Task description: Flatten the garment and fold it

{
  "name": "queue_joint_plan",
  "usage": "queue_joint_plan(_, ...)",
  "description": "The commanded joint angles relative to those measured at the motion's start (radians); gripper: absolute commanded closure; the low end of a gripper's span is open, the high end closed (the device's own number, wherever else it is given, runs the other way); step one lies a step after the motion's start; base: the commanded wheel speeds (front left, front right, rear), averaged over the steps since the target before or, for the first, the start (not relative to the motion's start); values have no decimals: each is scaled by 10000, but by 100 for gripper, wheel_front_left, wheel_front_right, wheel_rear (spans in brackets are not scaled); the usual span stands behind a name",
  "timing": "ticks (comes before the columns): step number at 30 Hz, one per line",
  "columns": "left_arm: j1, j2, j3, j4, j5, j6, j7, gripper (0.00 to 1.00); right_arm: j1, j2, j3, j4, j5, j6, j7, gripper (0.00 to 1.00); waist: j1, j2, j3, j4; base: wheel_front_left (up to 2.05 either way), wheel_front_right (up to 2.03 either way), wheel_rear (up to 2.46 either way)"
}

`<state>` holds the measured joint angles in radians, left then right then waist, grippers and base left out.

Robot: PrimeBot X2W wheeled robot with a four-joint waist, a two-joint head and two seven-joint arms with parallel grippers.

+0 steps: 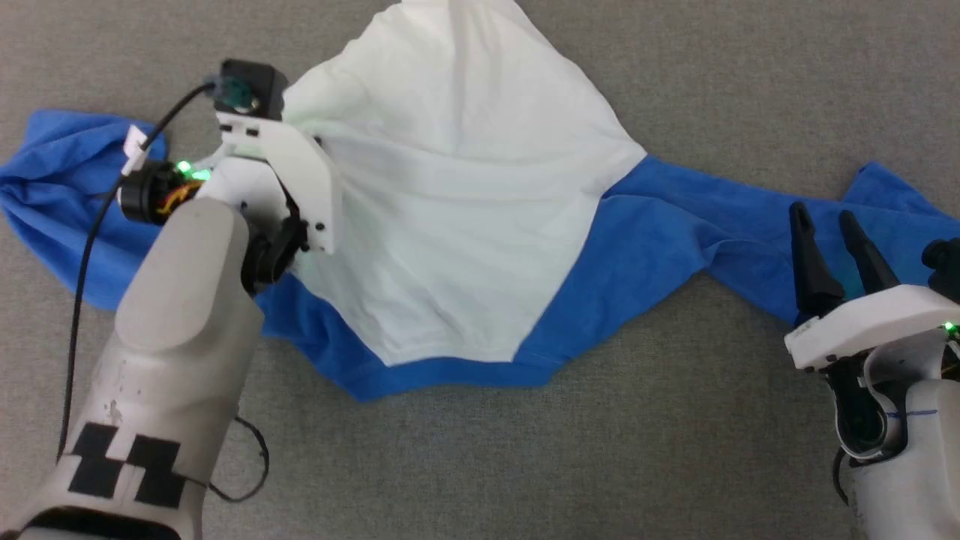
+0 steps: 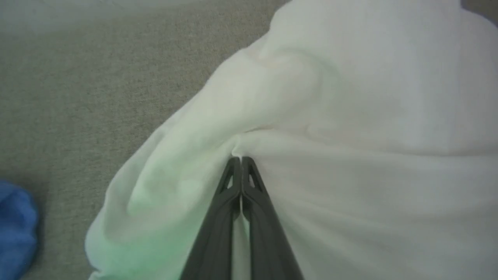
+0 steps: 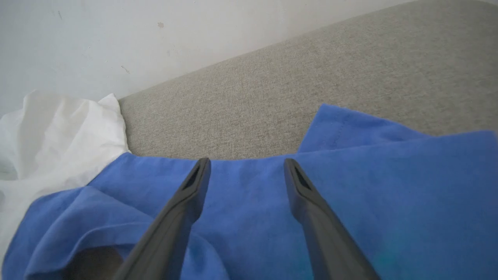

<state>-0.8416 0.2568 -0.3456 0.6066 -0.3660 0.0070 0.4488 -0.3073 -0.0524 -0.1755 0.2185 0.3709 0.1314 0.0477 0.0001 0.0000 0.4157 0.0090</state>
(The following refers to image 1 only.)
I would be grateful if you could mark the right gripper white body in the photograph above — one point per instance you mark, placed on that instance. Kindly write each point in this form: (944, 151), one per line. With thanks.
(870, 322)

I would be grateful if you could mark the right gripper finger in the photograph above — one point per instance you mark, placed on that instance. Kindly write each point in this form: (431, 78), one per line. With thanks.
(810, 277)
(870, 270)

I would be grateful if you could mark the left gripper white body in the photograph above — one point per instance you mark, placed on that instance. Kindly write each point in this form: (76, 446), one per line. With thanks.
(307, 172)

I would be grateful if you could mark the blue and white garment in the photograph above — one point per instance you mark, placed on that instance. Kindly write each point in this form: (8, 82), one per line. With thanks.
(465, 187)

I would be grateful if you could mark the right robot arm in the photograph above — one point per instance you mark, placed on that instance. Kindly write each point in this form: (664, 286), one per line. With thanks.
(907, 465)

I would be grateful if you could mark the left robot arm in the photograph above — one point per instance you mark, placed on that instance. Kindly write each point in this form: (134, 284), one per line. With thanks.
(172, 337)

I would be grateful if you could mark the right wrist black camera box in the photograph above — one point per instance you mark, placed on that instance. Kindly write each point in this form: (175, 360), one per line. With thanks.
(946, 266)

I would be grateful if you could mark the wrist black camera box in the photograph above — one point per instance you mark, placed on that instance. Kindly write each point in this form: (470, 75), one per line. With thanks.
(259, 82)
(946, 266)

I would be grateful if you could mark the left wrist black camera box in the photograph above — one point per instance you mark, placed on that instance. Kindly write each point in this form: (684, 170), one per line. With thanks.
(259, 82)

